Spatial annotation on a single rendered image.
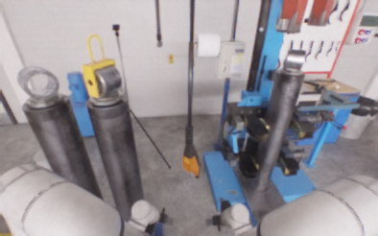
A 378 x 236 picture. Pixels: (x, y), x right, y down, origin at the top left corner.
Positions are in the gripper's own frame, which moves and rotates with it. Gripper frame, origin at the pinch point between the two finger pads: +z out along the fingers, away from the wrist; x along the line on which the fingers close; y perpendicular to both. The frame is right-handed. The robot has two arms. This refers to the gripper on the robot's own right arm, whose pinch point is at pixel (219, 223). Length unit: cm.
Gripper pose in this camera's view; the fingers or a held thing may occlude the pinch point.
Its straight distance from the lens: 130.3
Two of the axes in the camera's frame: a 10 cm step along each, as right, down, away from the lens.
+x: 9.8, 0.4, 1.8
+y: 0.7, 8.1, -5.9
